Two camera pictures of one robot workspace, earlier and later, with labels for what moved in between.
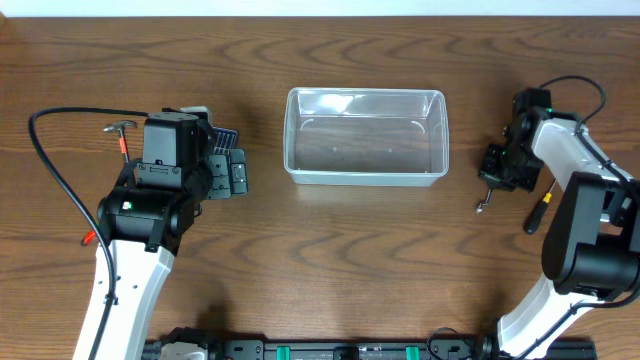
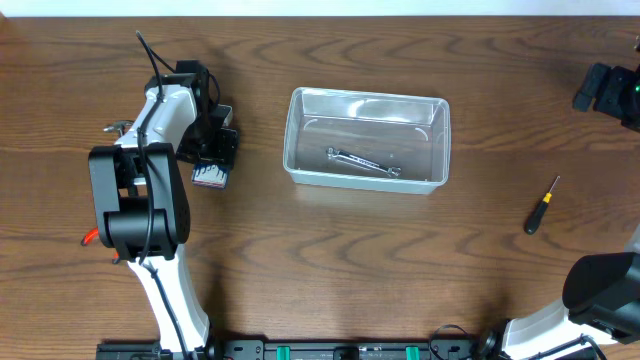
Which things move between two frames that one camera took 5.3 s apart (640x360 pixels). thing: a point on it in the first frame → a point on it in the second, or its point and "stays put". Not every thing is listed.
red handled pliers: x=89 y=236 stays put
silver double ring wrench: x=480 y=206 → x=335 y=154
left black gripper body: x=220 y=176 → x=220 y=147
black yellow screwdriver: x=539 y=212 stays put
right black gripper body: x=496 y=176 → x=591 y=87
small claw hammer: x=119 y=126 stays put
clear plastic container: x=365 y=137 stays put
